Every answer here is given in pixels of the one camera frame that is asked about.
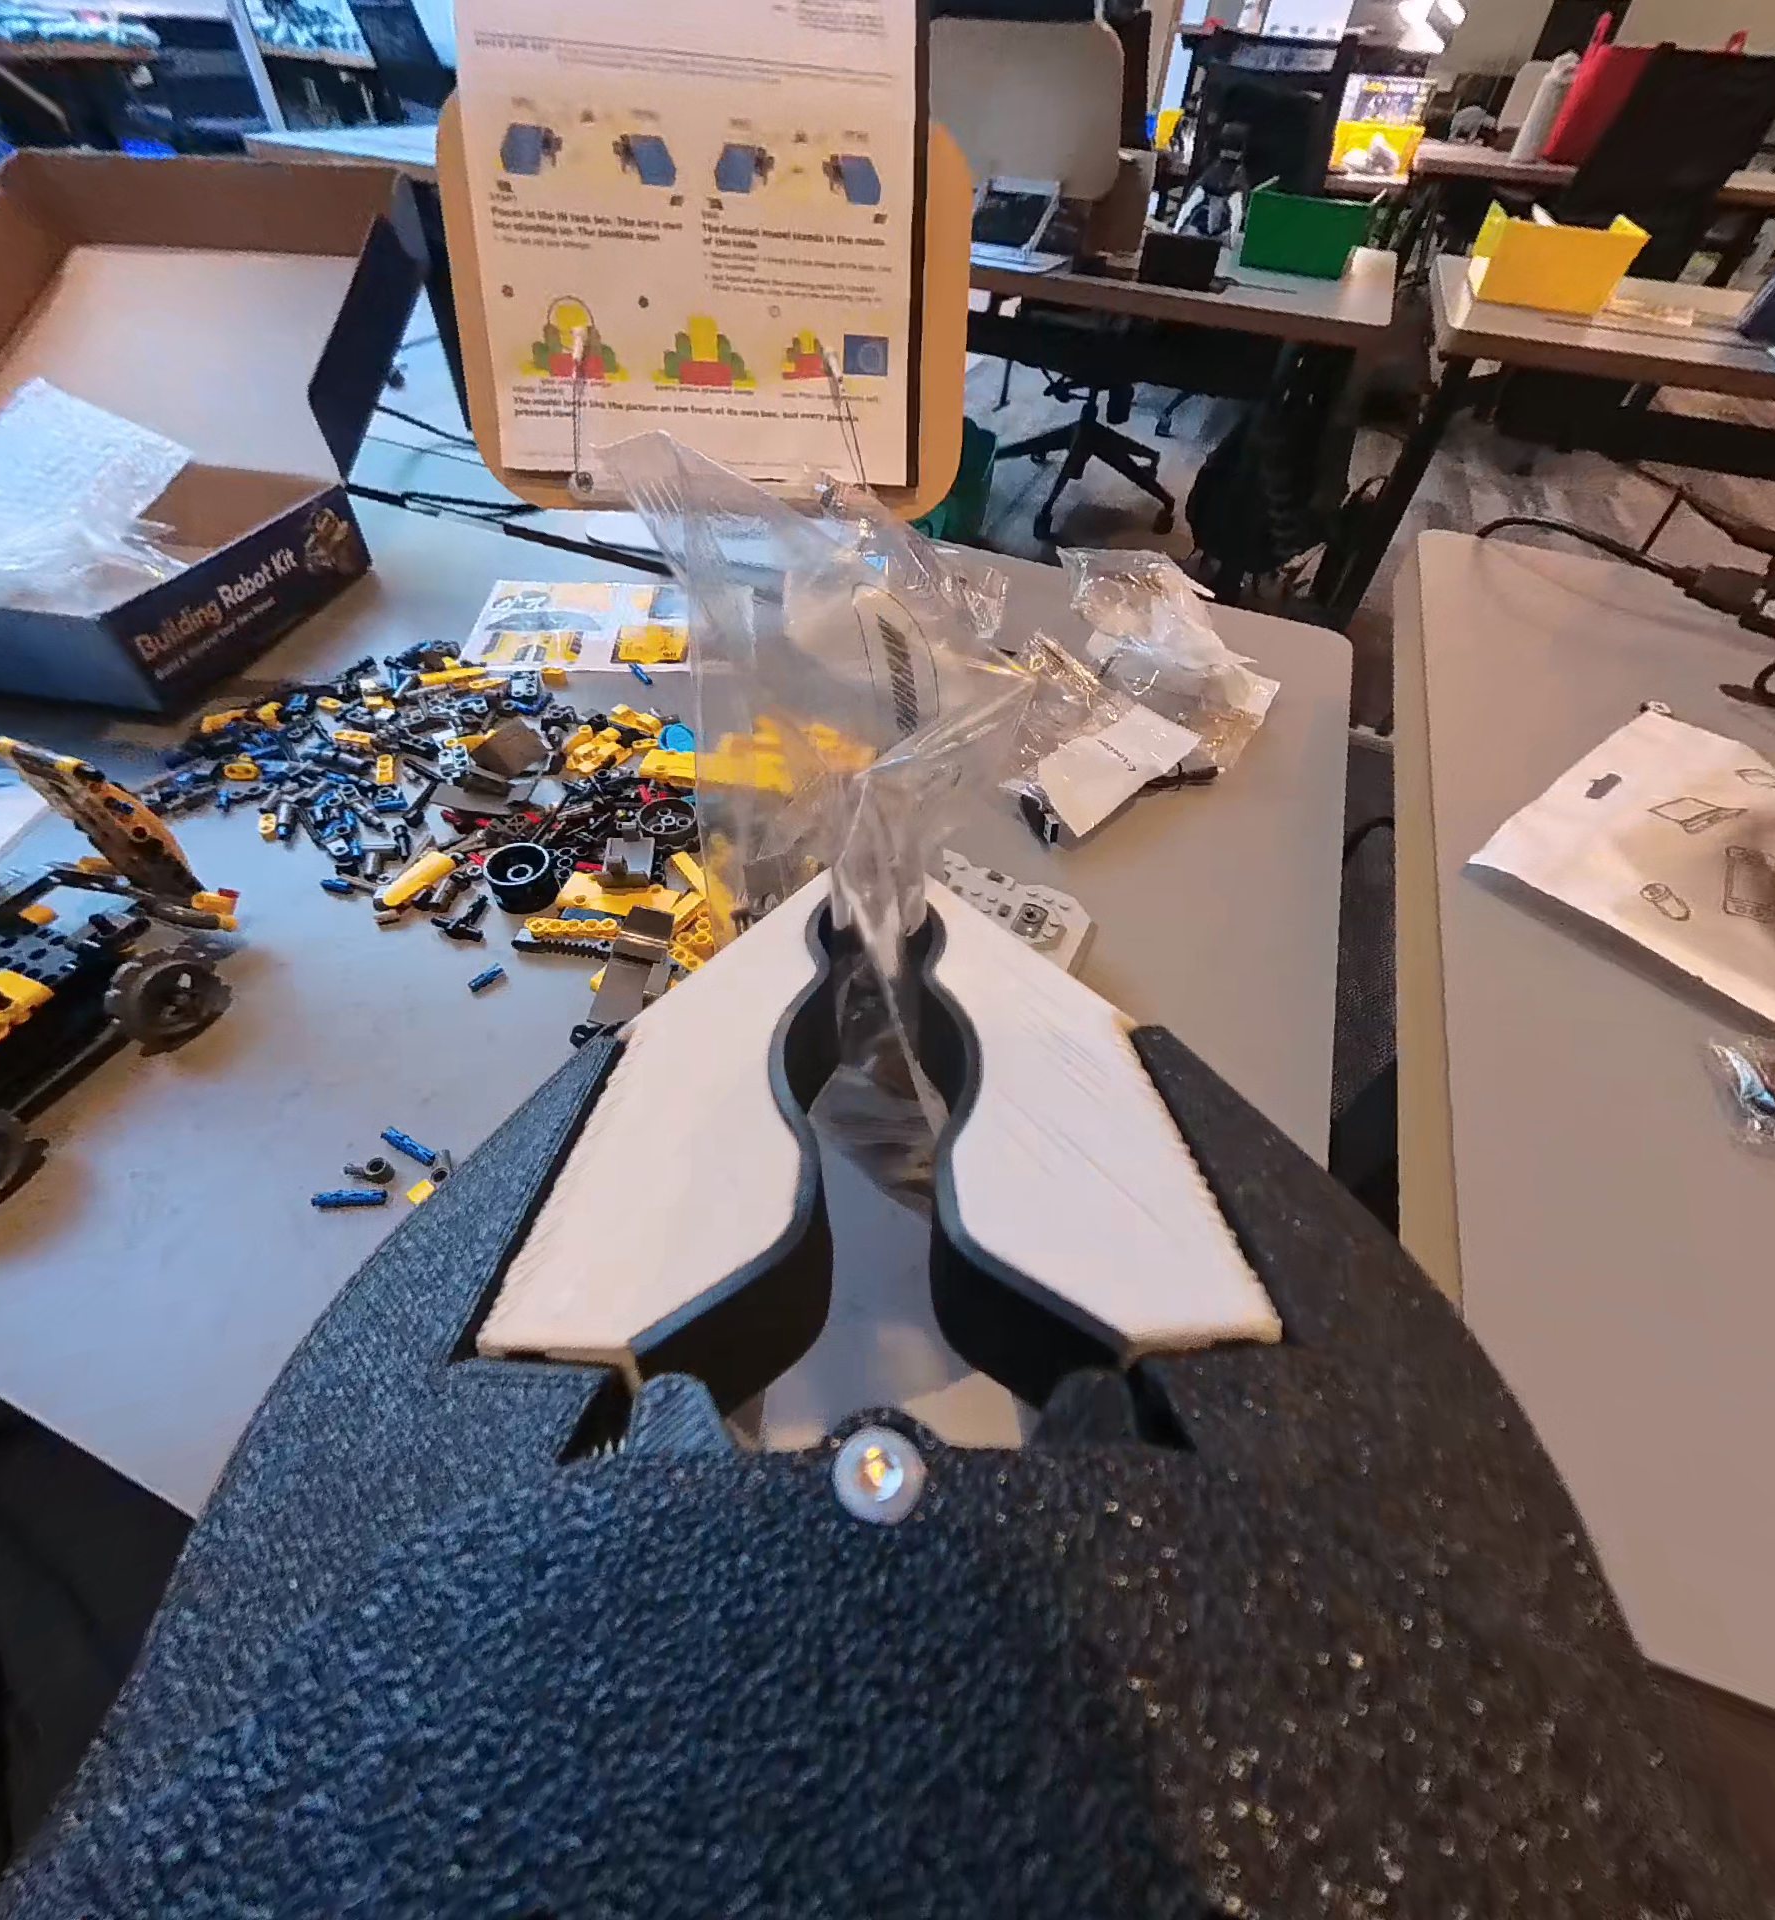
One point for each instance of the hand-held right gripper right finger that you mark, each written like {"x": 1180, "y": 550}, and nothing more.
{"x": 1112, "y": 1184}

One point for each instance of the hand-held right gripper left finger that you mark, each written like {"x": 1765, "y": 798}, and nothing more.
{"x": 647, "y": 1184}

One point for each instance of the heap of yellow building beams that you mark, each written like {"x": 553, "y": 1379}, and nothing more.
{"x": 601, "y": 898}

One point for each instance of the pile of small building pieces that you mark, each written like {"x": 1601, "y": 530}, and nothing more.
{"x": 347, "y": 751}

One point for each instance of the clear plastic parts bag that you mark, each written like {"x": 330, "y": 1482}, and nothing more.
{"x": 798, "y": 631}

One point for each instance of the yellow black toy vehicle model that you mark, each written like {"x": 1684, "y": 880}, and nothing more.
{"x": 17, "y": 960}

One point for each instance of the dark blue cardboard kit box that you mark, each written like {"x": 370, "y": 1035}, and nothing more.
{"x": 151, "y": 302}

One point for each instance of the grey desk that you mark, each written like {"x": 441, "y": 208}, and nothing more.
{"x": 228, "y": 1275}

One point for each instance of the background dark desk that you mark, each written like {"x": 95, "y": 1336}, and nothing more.
{"x": 1576, "y": 338}

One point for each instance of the grey battery box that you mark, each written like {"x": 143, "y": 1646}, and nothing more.
{"x": 1022, "y": 909}

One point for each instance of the black toy wheel rim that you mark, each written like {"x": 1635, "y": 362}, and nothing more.
{"x": 521, "y": 878}

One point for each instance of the dark grey toothed wheel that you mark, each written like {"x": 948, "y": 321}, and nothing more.
{"x": 668, "y": 819}

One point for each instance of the crumpled clear plastic bag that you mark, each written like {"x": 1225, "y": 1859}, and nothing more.
{"x": 1127, "y": 751}

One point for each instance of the background grey table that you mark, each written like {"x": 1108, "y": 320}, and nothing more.
{"x": 1576, "y": 1351}

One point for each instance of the yellow grey sticker sheet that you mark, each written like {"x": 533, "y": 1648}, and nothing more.
{"x": 556, "y": 622}

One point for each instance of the white paper sheet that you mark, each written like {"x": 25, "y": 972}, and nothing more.
{"x": 1652, "y": 855}

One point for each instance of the white monitor stand base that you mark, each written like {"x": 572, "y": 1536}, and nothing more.
{"x": 633, "y": 537}

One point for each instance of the background black office chair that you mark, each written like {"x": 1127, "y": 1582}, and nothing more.
{"x": 1105, "y": 436}

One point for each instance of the person's body in dark clothes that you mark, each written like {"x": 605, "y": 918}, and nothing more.
{"x": 17, "y": 1651}

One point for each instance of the green storage bin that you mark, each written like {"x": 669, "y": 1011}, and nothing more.
{"x": 1299, "y": 233}

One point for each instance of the cardboard sign with paper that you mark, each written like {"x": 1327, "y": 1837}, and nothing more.
{"x": 708, "y": 180}

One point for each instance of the yellow storage bin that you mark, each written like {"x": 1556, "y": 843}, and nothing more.
{"x": 1563, "y": 263}

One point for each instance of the red bag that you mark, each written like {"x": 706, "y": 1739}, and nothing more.
{"x": 1591, "y": 99}

